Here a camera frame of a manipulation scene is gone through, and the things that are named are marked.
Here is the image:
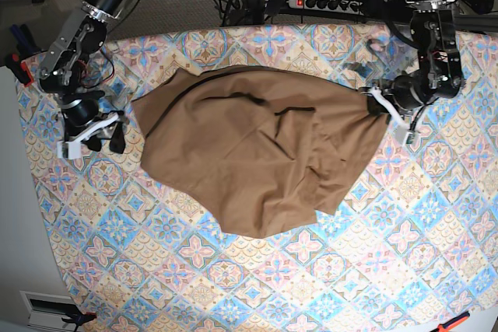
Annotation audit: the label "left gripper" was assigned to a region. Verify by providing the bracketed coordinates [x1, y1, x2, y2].
[359, 86, 419, 135]

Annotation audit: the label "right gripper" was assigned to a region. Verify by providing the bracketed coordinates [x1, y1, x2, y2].
[58, 112, 127, 158]

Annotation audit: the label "brown t-shirt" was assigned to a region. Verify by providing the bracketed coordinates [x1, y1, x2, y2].
[131, 65, 391, 239]

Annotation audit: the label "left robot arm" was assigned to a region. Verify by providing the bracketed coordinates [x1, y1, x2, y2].
[133, 0, 465, 147]

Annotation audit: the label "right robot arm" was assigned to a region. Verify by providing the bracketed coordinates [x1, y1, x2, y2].
[37, 0, 128, 159]

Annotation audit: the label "red black clamp left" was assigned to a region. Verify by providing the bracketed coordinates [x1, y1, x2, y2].
[4, 54, 34, 87]

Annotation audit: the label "patterned tablecloth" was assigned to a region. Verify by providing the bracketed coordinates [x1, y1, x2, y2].
[16, 33, 497, 331]

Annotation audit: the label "white floor vent box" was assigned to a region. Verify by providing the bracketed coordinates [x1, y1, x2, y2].
[20, 291, 77, 331]

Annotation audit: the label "orange black clamp bottom left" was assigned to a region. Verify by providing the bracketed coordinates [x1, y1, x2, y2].
[61, 304, 97, 330]

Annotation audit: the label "orange clamp bottom right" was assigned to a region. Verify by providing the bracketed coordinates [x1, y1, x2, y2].
[433, 311, 470, 332]

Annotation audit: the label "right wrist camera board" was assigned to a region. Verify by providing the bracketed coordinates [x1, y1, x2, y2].
[56, 142, 81, 160]

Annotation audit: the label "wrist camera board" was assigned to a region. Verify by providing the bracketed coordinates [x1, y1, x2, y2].
[394, 126, 419, 145]
[56, 142, 81, 160]

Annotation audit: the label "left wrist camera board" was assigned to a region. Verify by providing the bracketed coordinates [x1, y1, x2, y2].
[394, 126, 419, 145]

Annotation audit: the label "power strip with red switch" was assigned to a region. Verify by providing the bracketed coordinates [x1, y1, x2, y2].
[287, 0, 363, 16]

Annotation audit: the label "tangled black cables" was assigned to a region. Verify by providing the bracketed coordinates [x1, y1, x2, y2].
[212, 0, 273, 28]

